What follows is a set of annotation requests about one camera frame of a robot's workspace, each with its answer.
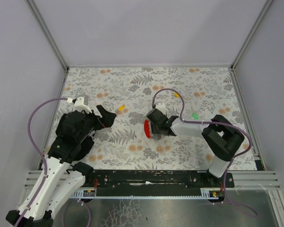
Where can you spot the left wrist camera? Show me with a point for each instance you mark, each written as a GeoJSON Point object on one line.
{"type": "Point", "coordinates": [81, 104]}

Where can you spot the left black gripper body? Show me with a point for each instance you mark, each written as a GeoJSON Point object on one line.
{"type": "Point", "coordinates": [94, 121]}

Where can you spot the floral mat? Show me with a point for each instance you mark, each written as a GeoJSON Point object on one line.
{"type": "Point", "coordinates": [124, 146]}

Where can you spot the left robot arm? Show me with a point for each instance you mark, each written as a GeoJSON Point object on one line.
{"type": "Point", "coordinates": [63, 172]}

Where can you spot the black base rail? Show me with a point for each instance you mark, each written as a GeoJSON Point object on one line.
{"type": "Point", "coordinates": [154, 184]}

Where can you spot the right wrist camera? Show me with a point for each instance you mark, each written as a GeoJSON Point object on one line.
{"type": "Point", "coordinates": [161, 107]}

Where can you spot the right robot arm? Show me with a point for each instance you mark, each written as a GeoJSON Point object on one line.
{"type": "Point", "coordinates": [223, 138]}

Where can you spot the left key with yellow tag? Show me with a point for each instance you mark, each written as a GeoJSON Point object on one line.
{"type": "Point", "coordinates": [120, 109]}

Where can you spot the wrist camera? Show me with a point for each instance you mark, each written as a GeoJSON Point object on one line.
{"type": "Point", "coordinates": [81, 104]}
{"type": "Point", "coordinates": [161, 107]}

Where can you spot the keyring with red tag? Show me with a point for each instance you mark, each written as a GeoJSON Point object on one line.
{"type": "Point", "coordinates": [150, 131]}

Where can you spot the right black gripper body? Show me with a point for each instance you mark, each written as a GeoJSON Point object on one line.
{"type": "Point", "coordinates": [156, 121]}

